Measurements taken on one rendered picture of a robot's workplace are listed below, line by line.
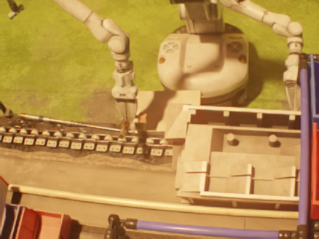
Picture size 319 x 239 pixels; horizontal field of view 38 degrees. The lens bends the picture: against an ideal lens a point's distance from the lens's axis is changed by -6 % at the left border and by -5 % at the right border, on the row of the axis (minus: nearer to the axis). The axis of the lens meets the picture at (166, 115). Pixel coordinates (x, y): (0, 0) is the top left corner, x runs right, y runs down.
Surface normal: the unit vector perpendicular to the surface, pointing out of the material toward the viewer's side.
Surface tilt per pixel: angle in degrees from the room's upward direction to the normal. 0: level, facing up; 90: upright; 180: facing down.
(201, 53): 0
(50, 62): 0
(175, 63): 1
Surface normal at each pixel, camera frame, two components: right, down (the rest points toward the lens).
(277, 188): -0.63, -0.35
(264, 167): -0.17, -0.37
